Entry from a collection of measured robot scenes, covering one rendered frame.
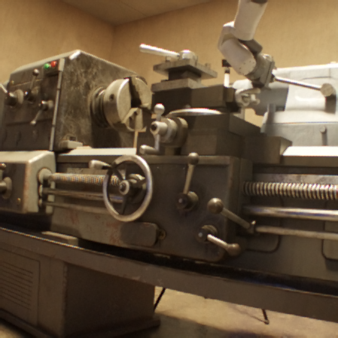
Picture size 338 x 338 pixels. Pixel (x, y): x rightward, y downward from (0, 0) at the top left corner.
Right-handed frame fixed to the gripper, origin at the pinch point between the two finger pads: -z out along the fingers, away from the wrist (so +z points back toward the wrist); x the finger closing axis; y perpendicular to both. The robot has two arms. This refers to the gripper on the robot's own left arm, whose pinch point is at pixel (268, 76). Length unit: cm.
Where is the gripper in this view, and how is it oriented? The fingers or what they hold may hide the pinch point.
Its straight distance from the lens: 144.9
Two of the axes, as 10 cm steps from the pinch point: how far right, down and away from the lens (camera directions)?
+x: 2.9, -9.5, -1.0
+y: -7.4, -2.9, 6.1
